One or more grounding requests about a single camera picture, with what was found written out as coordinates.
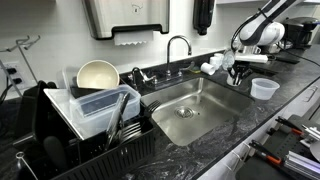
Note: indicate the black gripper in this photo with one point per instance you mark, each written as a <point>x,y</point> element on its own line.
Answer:
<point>241,70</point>

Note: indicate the white mug with spoon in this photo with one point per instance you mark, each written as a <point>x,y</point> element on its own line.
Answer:
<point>230,81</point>

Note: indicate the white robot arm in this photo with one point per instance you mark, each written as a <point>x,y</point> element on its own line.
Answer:
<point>258,29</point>

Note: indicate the white mug upright rear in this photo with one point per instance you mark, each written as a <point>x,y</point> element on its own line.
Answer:
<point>220,56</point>

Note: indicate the white mug upright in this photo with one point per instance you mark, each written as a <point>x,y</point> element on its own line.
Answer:
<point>216,62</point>
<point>220,56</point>

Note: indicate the white mug upright middle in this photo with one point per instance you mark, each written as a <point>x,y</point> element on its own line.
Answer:
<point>216,62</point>

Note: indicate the white mug lying sideways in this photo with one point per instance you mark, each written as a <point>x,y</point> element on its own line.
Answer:
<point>207,68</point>

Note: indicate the clear plastic deli container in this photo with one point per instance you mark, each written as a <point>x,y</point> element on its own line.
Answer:
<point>263,88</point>

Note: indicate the black flat tray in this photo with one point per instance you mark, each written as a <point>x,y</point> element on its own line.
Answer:
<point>274,65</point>

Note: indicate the stainless steel sink basin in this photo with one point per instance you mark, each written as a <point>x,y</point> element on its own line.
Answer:
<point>190,109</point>

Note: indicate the black coffee maker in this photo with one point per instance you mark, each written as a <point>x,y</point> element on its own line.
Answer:
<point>298,31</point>

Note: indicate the black orange clamp near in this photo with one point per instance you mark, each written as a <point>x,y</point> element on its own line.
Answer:
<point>265,152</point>

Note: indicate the black orange clamp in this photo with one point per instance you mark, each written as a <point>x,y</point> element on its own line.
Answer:
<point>293,127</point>
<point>265,152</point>

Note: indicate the black orange clamp far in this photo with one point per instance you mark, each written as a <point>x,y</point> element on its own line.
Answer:
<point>293,127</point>

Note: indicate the black fork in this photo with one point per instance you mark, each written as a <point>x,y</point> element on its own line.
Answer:
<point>152,107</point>

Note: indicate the black soap dispenser pump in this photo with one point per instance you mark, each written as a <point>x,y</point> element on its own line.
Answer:
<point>139,78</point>

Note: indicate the black tongs in rack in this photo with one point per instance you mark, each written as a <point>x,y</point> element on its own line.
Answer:
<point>116,120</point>

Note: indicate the clear plastic storage container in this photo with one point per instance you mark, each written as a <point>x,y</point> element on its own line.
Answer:
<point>92,112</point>

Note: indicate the cream ceramic bowl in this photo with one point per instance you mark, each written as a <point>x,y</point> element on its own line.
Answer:
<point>98,74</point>

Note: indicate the steel paper towel dispenser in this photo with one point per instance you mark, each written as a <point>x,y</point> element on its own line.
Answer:
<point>105,18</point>

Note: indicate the clear plastic container lid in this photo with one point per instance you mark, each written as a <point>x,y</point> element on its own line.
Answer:
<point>60,100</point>

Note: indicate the black dish rack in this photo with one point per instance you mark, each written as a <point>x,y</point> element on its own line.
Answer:
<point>51,151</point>

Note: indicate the white camera mount bar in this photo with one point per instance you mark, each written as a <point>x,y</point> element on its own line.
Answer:
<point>251,58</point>

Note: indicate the black wall soap dispenser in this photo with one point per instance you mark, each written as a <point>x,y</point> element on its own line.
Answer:
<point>202,15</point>

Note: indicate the aluminium extrusion rail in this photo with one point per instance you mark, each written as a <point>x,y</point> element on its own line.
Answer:
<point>302,165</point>

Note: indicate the metal wire hook stand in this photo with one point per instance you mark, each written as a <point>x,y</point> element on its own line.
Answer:
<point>23,45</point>

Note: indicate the wall power outlet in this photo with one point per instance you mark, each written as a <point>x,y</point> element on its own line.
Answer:
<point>15,72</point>

